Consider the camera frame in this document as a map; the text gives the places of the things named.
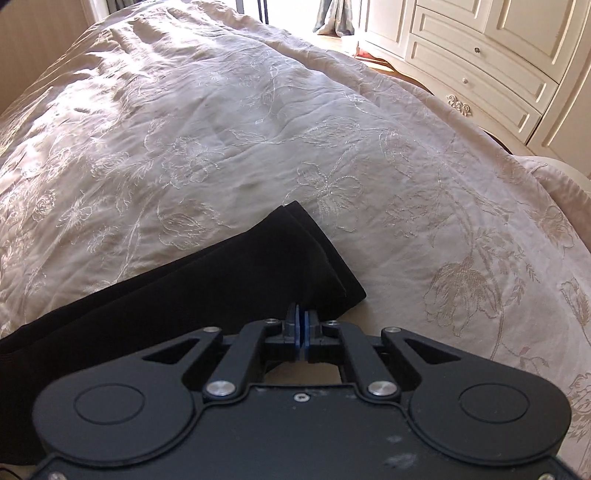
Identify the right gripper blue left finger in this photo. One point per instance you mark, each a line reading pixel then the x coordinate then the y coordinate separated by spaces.
pixel 258 348

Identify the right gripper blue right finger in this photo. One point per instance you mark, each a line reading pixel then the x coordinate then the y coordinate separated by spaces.
pixel 345 346

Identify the black pants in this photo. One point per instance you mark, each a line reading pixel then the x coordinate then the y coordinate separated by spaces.
pixel 285 259

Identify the beige embroidered bedspread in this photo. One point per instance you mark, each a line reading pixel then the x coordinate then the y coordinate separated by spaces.
pixel 174 125

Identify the cream white wardrobe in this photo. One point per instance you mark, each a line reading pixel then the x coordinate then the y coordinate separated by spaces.
pixel 518 69

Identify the grey green curtain right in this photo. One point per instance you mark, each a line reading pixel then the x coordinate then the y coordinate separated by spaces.
pixel 335 18

